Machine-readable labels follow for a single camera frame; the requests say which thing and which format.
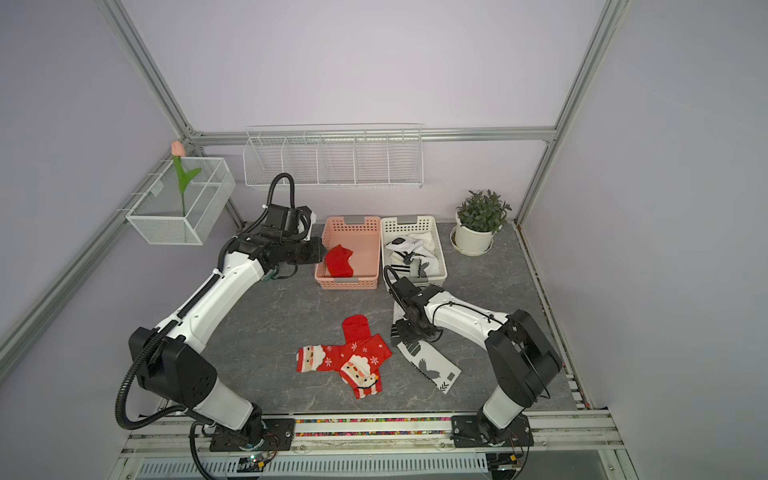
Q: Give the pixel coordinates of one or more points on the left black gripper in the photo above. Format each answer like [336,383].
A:
[317,250]

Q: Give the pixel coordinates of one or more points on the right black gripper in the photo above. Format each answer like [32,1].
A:
[402,335]

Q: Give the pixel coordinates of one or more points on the red fuzzy sock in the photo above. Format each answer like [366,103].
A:
[337,262]

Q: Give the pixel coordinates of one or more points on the white sock grey bird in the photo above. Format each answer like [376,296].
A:
[433,365]

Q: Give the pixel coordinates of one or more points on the white black striped sock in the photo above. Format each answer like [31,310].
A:
[423,266]

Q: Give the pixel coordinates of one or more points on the red santa sock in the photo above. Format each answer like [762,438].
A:
[362,370]
[323,357]

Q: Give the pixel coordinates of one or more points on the white sock hexagon patch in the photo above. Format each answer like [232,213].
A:
[405,246]

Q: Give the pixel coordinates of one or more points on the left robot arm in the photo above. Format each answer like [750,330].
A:
[168,360]

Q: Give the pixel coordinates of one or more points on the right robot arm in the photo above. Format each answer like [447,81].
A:
[523,360]

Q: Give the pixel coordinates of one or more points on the pink plastic basket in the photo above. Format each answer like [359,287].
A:
[353,258]

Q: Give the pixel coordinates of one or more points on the white plastic basket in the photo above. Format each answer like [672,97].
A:
[391,227]

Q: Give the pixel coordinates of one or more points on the red penguin sock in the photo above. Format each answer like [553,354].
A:
[356,329]

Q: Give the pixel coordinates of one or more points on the potted green plant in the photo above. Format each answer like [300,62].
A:
[478,219]

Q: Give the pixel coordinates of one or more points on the artificial pink tulip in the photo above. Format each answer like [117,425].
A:
[184,177]

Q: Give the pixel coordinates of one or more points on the white wire wall shelf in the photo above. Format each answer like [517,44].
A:
[335,155]

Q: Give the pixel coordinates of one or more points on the white mesh wall box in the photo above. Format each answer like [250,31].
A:
[157,214]

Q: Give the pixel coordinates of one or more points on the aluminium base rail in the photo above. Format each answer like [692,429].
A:
[391,432]

